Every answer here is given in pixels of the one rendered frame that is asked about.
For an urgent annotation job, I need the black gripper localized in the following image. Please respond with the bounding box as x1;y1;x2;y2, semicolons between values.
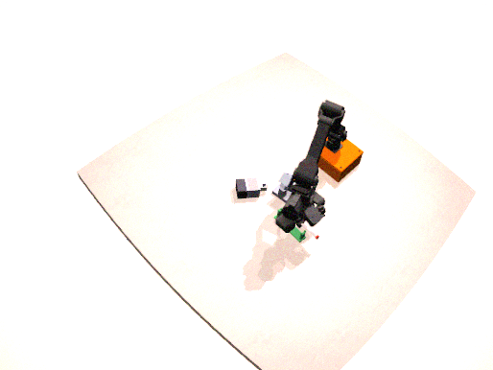
275;192;325;233

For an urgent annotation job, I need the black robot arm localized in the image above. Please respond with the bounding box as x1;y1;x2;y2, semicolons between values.
282;100;347;227

